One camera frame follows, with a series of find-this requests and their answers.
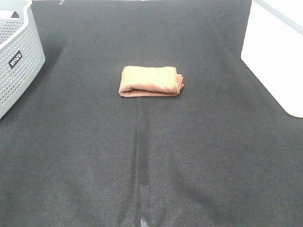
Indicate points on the white plastic storage bin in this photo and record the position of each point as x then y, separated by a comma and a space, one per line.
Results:
273, 50

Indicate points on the brown terry towel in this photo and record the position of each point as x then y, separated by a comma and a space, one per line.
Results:
137, 81

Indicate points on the grey perforated laundry basket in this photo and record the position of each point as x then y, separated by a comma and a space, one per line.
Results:
21, 52

